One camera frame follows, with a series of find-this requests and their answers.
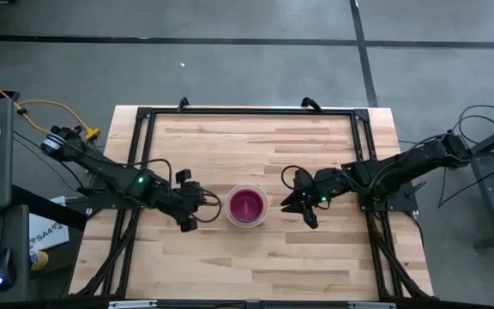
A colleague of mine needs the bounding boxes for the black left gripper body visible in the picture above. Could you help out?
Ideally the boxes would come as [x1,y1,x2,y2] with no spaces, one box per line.
[160,180,208,221]

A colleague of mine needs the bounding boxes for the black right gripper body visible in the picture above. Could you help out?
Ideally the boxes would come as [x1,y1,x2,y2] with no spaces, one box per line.
[293,167,352,203]

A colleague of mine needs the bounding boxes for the pink plastic bowl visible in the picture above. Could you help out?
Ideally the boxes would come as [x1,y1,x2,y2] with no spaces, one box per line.
[228,187,266,224]

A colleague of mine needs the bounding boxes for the white bowl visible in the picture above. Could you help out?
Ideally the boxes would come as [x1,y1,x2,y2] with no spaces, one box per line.
[224,183,270,229]

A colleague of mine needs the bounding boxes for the white printed box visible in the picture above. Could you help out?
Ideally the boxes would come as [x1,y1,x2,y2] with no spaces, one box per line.
[27,196,70,251]

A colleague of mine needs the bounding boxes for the black computer mouse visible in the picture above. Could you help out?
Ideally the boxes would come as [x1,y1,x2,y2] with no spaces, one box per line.
[0,247,19,293]

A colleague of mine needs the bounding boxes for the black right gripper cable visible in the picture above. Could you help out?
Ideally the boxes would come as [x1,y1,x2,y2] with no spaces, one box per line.
[280,164,317,192]

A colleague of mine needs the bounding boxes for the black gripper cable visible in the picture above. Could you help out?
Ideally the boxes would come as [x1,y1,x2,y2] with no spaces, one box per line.
[280,164,317,192]
[191,187,224,225]

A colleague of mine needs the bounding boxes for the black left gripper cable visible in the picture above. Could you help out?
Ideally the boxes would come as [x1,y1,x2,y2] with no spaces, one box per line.
[191,187,224,225]

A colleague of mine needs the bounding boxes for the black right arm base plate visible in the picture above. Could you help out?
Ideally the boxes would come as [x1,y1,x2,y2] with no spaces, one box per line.
[357,179,427,215]

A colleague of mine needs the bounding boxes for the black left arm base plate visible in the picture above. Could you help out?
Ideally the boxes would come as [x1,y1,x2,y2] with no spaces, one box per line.
[63,185,146,212]

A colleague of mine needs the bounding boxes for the black aluminium table frame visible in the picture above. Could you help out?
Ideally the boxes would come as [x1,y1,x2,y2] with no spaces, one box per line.
[64,96,436,301]

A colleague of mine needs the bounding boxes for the yellow power cable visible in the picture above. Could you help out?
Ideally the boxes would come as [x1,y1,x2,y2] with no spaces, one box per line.
[0,71,101,141]

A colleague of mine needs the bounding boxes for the black floor cable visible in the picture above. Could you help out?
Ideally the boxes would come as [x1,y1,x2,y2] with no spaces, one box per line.
[437,104,494,210]

